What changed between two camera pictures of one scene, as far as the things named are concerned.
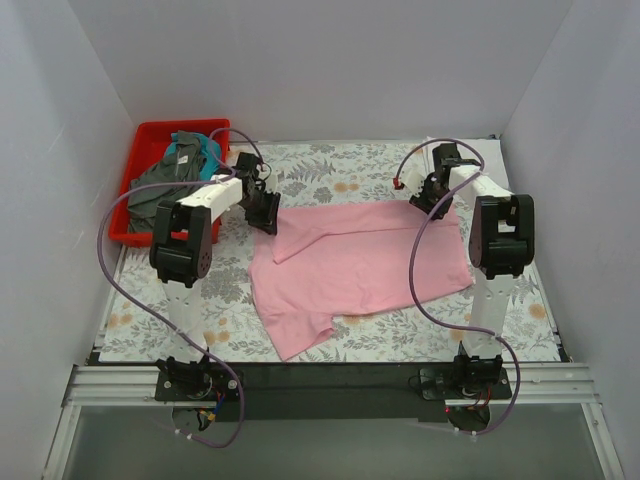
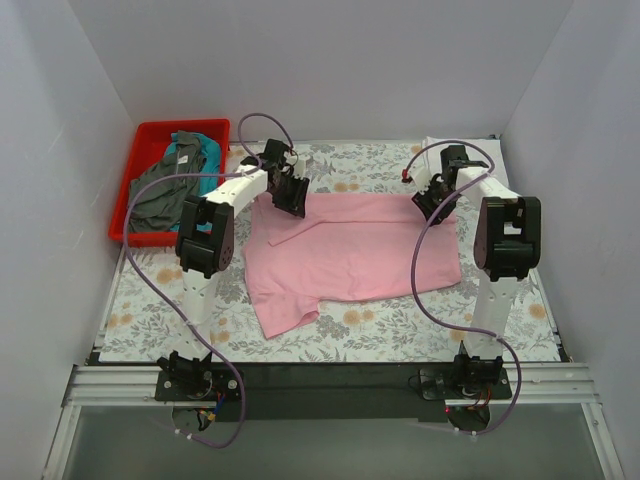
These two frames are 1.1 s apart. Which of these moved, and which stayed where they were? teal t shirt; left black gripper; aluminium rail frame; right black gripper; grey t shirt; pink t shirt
Moved: pink t shirt; left black gripper
Stayed: grey t shirt; teal t shirt; aluminium rail frame; right black gripper
